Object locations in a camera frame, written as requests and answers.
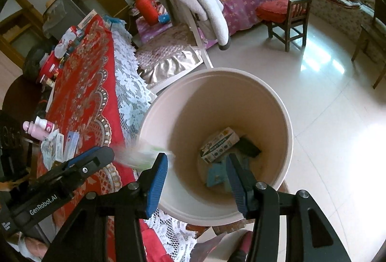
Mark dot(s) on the quilted seat pad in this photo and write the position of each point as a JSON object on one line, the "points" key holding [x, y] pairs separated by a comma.
{"points": [[162, 53]]}

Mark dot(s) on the brown wooden chair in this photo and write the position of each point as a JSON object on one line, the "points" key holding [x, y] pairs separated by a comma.
{"points": [[366, 35]]}

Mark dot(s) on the round brown tabletop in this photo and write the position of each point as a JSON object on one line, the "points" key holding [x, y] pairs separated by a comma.
{"points": [[18, 96]]}

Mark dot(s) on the small dark wooden chair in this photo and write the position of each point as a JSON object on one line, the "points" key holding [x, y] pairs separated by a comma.
{"points": [[294, 23]]}

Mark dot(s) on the purple patterned table cover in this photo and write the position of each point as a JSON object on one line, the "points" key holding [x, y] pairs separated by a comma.
{"points": [[247, 2]]}

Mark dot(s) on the wooden shelf frame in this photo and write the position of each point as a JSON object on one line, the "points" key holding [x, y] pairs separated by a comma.
{"points": [[21, 23]]}

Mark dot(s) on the purple floral cloth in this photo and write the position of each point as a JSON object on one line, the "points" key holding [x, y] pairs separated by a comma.
{"points": [[150, 32]]}

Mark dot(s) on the white pill bottle pink label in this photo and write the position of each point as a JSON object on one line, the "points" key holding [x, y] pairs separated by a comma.
{"points": [[45, 126]]}

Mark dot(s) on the dark green plastic bag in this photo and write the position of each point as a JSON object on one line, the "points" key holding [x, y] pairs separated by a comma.
{"points": [[33, 62]]}

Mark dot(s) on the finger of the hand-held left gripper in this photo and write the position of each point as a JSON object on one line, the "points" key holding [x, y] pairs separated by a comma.
{"points": [[96, 161]]}

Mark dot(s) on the red seat cushion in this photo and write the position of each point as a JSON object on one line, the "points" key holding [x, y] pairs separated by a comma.
{"points": [[273, 10]]}

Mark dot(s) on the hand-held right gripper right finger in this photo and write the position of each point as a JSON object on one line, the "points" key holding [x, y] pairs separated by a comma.
{"points": [[238, 186]]}

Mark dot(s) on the beige plastic bucket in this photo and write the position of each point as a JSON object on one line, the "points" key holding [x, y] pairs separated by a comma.
{"points": [[193, 105]]}

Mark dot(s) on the tissue packet green label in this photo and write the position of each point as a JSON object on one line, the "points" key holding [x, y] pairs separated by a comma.
{"points": [[141, 156]]}

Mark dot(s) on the person's left hand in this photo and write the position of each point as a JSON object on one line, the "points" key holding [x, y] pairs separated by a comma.
{"points": [[33, 248]]}

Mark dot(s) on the red floral tablecloth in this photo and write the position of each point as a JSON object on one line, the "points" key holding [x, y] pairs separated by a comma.
{"points": [[87, 93]]}

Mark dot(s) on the pink thermos bottle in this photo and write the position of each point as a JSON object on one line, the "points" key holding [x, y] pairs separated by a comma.
{"points": [[36, 132]]}

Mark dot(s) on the white lace tablecloth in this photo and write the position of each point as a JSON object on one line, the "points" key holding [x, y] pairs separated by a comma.
{"points": [[129, 93]]}

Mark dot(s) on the blue plastic bag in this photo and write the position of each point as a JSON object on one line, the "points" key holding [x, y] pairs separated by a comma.
{"points": [[164, 18]]}

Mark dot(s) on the dark teal foil bag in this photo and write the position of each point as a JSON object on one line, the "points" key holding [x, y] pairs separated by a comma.
{"points": [[248, 146]]}

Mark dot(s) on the red basin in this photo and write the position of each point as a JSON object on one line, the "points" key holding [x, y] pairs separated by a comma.
{"points": [[48, 68]]}

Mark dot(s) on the red thermos flask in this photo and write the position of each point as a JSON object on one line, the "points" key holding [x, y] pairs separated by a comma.
{"points": [[147, 10]]}

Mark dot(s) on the white tissue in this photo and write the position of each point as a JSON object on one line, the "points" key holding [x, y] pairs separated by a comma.
{"points": [[47, 148]]}

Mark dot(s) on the light blue packet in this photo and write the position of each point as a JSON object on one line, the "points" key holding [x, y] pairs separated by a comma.
{"points": [[215, 174]]}

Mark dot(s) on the white printed carton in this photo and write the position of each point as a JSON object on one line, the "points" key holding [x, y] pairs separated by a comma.
{"points": [[218, 144]]}

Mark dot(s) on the beige satin cloth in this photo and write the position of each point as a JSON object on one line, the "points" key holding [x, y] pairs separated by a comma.
{"points": [[172, 65]]}

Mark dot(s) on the blue white packet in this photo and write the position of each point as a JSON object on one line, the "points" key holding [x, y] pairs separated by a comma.
{"points": [[71, 144]]}

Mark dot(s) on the red white plastic package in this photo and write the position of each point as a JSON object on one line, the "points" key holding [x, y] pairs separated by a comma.
{"points": [[71, 38]]}

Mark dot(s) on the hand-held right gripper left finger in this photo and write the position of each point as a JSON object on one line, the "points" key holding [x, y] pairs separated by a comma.
{"points": [[156, 186]]}

